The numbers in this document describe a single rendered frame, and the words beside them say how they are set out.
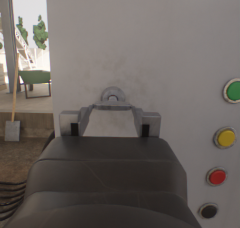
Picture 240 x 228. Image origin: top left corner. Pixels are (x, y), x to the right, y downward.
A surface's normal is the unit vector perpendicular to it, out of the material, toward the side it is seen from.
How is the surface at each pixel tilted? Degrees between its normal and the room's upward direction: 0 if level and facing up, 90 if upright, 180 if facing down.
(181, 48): 90
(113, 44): 90
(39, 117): 90
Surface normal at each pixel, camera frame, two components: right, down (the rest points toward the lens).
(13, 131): 0.03, -0.08
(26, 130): 0.02, 0.26
